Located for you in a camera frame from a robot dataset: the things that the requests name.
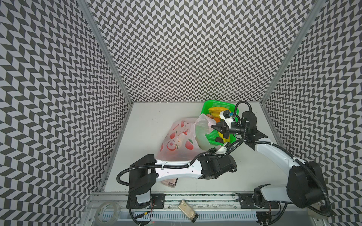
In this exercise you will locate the yellow fake banana bunch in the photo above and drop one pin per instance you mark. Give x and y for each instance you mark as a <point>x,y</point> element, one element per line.
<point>215,111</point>

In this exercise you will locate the pink plastic bag fruit print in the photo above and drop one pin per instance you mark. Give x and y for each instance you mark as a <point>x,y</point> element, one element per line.
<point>187,138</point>

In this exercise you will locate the orange fake fruit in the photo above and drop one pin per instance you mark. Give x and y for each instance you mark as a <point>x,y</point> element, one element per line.
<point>217,119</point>

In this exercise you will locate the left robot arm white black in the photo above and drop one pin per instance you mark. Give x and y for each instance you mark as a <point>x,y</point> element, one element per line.
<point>142,175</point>

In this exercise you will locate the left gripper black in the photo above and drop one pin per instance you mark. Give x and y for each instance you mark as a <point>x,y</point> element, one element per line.
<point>211,153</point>

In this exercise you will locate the aluminium rail base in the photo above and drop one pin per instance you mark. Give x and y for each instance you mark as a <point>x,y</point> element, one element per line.
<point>214,208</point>

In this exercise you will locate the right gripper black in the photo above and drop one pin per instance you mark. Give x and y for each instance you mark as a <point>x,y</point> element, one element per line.
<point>225,128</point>

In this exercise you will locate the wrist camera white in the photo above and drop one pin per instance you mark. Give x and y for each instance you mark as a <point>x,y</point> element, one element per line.
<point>227,116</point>
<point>222,150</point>

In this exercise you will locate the clear tape roll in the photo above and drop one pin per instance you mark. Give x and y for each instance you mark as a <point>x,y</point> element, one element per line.
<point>107,214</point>

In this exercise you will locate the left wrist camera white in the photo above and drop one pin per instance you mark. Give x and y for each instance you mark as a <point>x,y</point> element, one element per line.
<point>222,150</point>

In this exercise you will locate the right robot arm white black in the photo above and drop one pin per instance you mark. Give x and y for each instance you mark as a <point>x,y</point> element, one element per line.
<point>305,187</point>

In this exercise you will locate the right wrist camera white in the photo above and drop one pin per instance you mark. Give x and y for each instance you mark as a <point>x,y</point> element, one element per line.
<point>227,116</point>

